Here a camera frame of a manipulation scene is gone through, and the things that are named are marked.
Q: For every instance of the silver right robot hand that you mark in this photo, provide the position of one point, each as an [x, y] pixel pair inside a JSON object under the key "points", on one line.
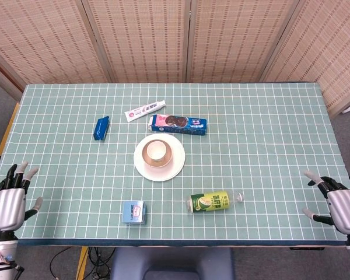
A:
{"points": [[345, 207]]}

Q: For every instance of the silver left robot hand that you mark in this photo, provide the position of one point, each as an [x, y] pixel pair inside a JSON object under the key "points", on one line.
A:
{"points": [[6, 208]]}

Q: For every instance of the white paper cup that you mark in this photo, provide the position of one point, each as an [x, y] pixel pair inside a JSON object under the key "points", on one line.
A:
{"points": [[156, 151]]}

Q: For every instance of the beige bowl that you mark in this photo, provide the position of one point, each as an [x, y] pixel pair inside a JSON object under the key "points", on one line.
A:
{"points": [[167, 159]]}

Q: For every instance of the white paper plate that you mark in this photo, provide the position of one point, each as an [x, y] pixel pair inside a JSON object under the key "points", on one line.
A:
{"points": [[175, 169]]}

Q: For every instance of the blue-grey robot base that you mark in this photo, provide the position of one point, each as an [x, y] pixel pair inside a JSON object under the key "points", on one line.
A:
{"points": [[169, 262]]}

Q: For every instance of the green checked tablecloth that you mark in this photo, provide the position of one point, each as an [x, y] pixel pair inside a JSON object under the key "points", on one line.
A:
{"points": [[265, 146]]}

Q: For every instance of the blue snack packet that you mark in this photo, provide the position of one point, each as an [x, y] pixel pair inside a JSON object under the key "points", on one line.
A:
{"points": [[101, 128]]}

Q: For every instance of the light blue cardboard box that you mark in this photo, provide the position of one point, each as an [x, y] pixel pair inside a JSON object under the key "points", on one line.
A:
{"points": [[134, 213]]}

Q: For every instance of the green label tea bottle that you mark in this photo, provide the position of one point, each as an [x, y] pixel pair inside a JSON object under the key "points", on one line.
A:
{"points": [[210, 202]]}

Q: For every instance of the bamboo folding screen panel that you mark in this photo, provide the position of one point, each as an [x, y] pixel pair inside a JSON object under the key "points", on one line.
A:
{"points": [[140, 38], [239, 38], [41, 38], [329, 43]]}

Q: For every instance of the white toothpaste tube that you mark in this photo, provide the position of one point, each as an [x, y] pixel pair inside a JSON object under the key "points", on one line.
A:
{"points": [[143, 111]]}

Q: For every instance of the blue cookie box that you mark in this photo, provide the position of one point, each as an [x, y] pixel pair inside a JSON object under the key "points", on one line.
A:
{"points": [[178, 124]]}

